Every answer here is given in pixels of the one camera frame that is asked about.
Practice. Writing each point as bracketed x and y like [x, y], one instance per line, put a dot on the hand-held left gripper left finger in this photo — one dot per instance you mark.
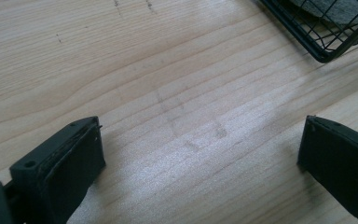
[59, 168]

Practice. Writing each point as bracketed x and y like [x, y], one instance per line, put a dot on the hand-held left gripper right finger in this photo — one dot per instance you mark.
[345, 161]

